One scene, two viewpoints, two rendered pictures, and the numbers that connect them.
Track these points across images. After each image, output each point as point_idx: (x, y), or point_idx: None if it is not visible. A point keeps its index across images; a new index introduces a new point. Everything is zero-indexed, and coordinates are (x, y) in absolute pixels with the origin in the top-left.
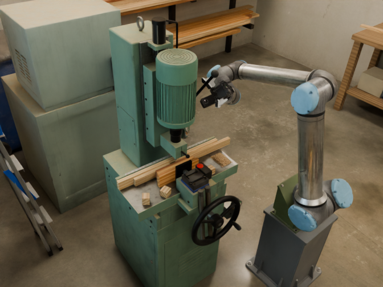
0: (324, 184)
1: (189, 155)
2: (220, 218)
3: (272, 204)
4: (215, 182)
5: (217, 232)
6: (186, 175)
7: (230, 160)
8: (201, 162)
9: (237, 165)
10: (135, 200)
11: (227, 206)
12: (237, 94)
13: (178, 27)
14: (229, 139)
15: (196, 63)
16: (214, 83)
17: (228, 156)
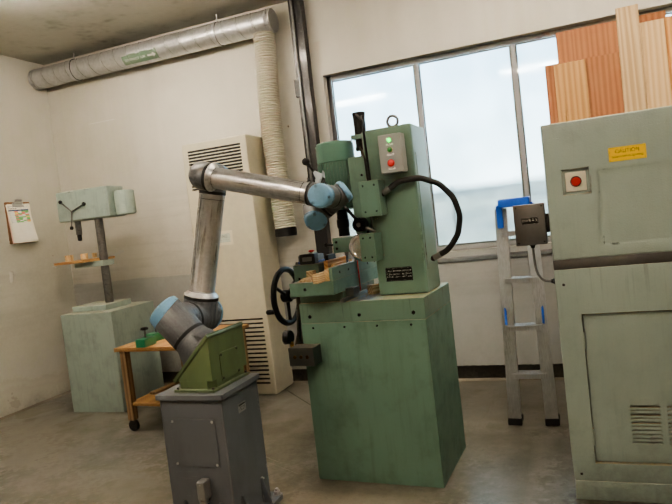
0: (185, 304)
1: (324, 244)
2: (282, 290)
3: (250, 377)
4: (294, 265)
5: (296, 341)
6: (317, 252)
7: (299, 282)
8: (313, 253)
9: (289, 285)
10: None
11: (298, 344)
12: (303, 209)
13: (361, 125)
14: (312, 275)
15: (315, 147)
16: (315, 181)
17: (304, 282)
